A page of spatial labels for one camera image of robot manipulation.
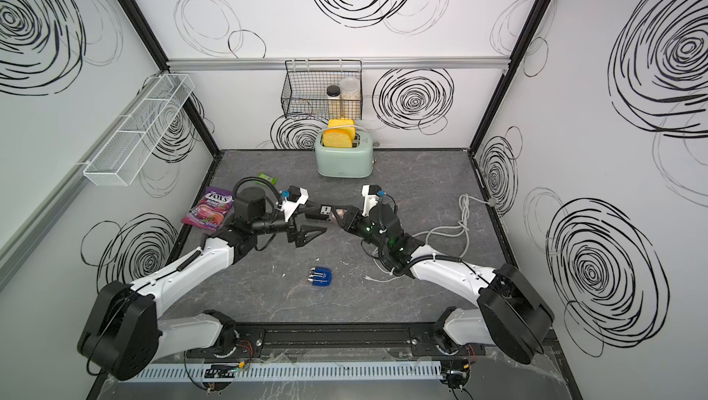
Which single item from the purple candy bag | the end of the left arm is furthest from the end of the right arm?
the purple candy bag

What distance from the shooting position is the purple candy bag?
981 millimetres

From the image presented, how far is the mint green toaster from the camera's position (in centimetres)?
→ 104

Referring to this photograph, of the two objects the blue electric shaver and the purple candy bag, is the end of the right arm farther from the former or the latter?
the purple candy bag

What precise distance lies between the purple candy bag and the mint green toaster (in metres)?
0.38

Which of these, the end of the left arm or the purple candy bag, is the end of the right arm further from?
the purple candy bag
